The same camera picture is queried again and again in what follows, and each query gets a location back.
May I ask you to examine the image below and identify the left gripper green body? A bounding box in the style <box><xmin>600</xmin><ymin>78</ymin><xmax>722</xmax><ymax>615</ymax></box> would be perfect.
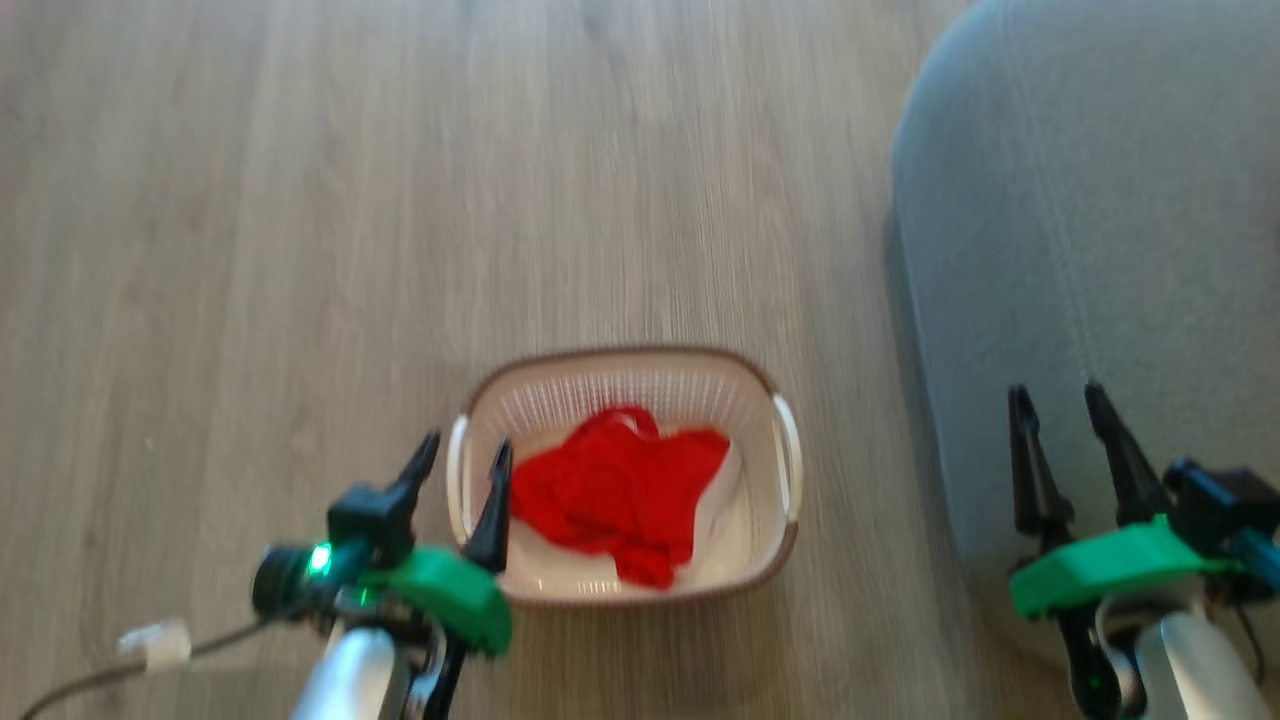
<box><xmin>358</xmin><ymin>545</ymin><xmax>514</xmax><ymax>658</ymax></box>

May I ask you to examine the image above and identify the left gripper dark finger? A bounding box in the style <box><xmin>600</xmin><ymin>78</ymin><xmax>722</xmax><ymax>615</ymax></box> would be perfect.
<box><xmin>462</xmin><ymin>438</ymin><xmax>514</xmax><ymax>575</ymax></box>
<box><xmin>396</xmin><ymin>430</ymin><xmax>442</xmax><ymax>506</ymax></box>

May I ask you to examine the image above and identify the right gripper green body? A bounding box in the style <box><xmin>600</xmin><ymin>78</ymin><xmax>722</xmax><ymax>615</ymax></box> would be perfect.
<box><xmin>1008</xmin><ymin>515</ymin><xmax>1247</xmax><ymax>619</ymax></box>

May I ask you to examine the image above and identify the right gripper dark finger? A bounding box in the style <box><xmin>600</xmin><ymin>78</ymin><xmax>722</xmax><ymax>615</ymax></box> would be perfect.
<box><xmin>1008</xmin><ymin>385</ymin><xmax>1076</xmax><ymax>549</ymax></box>
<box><xmin>1085</xmin><ymin>380</ymin><xmax>1172</xmax><ymax>528</ymax></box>

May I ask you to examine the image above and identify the red cloth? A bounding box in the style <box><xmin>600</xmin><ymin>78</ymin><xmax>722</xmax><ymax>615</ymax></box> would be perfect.
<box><xmin>510</xmin><ymin>404</ymin><xmax>732</xmax><ymax>591</ymax></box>

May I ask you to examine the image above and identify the grey fabric sofa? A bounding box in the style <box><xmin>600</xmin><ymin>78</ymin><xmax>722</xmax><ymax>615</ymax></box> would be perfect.
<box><xmin>890</xmin><ymin>0</ymin><xmax>1280</xmax><ymax>691</ymax></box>

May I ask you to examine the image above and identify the white brown-rimmed laundry basket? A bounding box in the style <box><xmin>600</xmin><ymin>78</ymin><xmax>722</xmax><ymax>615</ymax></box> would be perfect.
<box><xmin>446</xmin><ymin>345</ymin><xmax>804</xmax><ymax>608</ymax></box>

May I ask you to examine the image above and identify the thin black cable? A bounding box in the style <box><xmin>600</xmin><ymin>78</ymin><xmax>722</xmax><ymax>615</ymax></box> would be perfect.
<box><xmin>15</xmin><ymin>620</ymin><xmax>271</xmax><ymax>720</ymax></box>

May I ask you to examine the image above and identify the white cable tag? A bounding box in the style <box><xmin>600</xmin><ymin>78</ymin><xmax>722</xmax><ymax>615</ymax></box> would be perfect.
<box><xmin>118</xmin><ymin>619</ymin><xmax>193</xmax><ymax>672</ymax></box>

